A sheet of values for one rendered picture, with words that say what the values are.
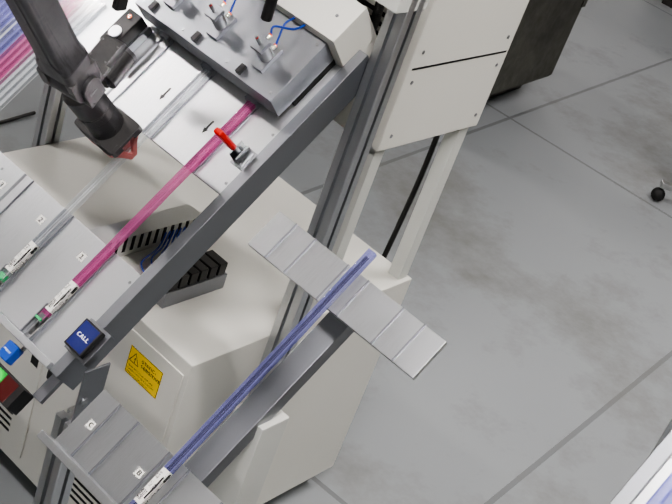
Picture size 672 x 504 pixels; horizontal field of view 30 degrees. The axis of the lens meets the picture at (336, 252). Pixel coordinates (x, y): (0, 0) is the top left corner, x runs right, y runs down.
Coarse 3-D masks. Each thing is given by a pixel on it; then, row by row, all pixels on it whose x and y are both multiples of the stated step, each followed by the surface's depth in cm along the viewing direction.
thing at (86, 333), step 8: (80, 328) 190; (88, 328) 190; (72, 336) 190; (80, 336) 190; (88, 336) 189; (96, 336) 189; (72, 344) 189; (80, 344) 189; (88, 344) 189; (80, 352) 188
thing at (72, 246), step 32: (0, 160) 213; (0, 192) 210; (32, 192) 209; (0, 224) 208; (32, 224) 206; (64, 224) 204; (0, 256) 205; (32, 256) 203; (64, 256) 202; (0, 288) 201; (32, 288) 201; (96, 288) 198; (32, 320) 198; (64, 320) 197; (96, 320) 196; (64, 352) 194
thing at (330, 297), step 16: (368, 256) 182; (352, 272) 181; (336, 288) 181; (320, 304) 180; (304, 320) 179; (288, 336) 179; (272, 352) 178; (256, 368) 178; (256, 384) 178; (240, 400) 177; (224, 416) 176; (208, 432) 175; (192, 448) 174; (176, 464) 174
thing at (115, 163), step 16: (192, 80) 210; (176, 96) 209; (160, 112) 208; (144, 128) 208; (128, 144) 207; (112, 160) 206; (96, 176) 206; (80, 192) 205; (64, 208) 205; (48, 224) 204; (32, 240) 203; (0, 272) 202
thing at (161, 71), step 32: (96, 32) 220; (160, 64) 214; (192, 64) 213; (128, 96) 213; (160, 96) 211; (192, 96) 209; (224, 96) 208; (160, 128) 208; (192, 128) 207; (256, 128) 204; (224, 160) 203
